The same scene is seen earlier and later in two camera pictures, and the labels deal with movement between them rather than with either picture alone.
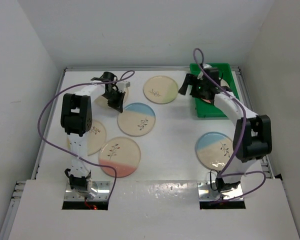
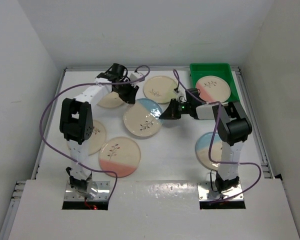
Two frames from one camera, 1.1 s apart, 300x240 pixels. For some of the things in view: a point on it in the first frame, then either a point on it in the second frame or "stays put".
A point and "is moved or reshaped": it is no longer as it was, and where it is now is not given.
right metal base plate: [206, 193] stays put
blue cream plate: [213, 150] stays put
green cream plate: [160, 89] stays put
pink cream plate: [121, 153] stays put
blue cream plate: [136, 119] is moved or reshaped
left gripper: [118, 105] to [129, 97]
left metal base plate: [103, 193] stays put
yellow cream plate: [96, 138] stays put
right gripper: [191, 80] to [171, 112]
